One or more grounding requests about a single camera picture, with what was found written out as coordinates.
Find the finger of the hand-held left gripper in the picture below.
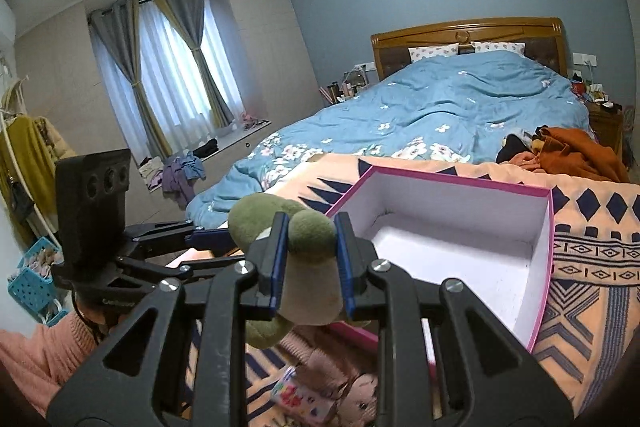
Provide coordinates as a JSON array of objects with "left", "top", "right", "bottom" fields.
[
  {"left": 116, "top": 253, "right": 257, "bottom": 289},
  {"left": 121, "top": 219, "right": 237, "bottom": 259}
]

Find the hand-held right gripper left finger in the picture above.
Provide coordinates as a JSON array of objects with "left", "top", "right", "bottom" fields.
[{"left": 47, "top": 212, "right": 291, "bottom": 427}]

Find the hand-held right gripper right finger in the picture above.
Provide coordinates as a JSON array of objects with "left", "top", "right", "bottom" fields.
[{"left": 332, "top": 211, "right": 576, "bottom": 427}]

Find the green plush toy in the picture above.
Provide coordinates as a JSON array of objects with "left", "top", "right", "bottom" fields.
[{"left": 227, "top": 196, "right": 347, "bottom": 349}]

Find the pink cardboard box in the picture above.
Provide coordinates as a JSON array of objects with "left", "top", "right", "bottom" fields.
[{"left": 322, "top": 166, "right": 556, "bottom": 354}]

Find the pink knitted plush doll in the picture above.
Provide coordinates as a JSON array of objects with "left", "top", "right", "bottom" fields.
[{"left": 295, "top": 347, "right": 382, "bottom": 427}]

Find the person's left forearm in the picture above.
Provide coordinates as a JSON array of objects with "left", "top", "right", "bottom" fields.
[{"left": 0, "top": 307, "right": 107, "bottom": 410}]

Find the purple blue clothes pile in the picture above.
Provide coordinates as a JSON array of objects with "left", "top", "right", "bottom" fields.
[{"left": 161, "top": 151, "right": 208, "bottom": 209}]

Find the yellow hanging garment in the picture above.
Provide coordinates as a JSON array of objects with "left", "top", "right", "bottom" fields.
[{"left": 0, "top": 115, "right": 57, "bottom": 222}]

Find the blue plastic basket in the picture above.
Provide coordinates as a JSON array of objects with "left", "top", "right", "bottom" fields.
[{"left": 7, "top": 236, "right": 65, "bottom": 324}]

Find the black garment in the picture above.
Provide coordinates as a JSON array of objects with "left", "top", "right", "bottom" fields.
[{"left": 192, "top": 137, "right": 220, "bottom": 158}]

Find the floral printed packet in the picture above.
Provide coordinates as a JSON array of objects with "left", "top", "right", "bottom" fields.
[{"left": 270, "top": 366, "right": 337, "bottom": 424}]

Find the grey yellow curtain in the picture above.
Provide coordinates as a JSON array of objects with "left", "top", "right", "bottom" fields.
[
  {"left": 154, "top": 0, "right": 235, "bottom": 128},
  {"left": 88, "top": 0, "right": 173, "bottom": 160}
]

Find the white sheer curtain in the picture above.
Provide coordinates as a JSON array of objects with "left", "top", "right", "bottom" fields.
[{"left": 95, "top": 0, "right": 236, "bottom": 158}]

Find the cluttered bedside table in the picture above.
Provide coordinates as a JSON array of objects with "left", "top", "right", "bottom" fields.
[{"left": 319, "top": 68, "right": 377, "bottom": 106}]

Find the blue floral duvet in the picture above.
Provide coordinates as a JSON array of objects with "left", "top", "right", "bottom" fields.
[{"left": 185, "top": 52, "right": 591, "bottom": 228}]

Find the wooden bed headboard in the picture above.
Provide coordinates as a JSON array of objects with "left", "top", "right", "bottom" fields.
[{"left": 370, "top": 18, "right": 569, "bottom": 82}]

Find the white floral pillow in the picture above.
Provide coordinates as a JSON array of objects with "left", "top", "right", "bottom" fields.
[
  {"left": 470, "top": 41, "right": 526, "bottom": 57},
  {"left": 408, "top": 44, "right": 459, "bottom": 63}
]

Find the orange blue patterned blanket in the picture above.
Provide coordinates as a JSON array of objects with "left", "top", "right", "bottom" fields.
[{"left": 165, "top": 152, "right": 640, "bottom": 427}]

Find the orange brown garment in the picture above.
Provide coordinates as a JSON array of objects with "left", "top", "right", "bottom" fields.
[{"left": 531, "top": 126, "right": 632, "bottom": 184}]

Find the wooden bedside table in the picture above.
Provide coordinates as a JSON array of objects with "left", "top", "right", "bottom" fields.
[{"left": 584, "top": 99, "right": 627, "bottom": 158}]

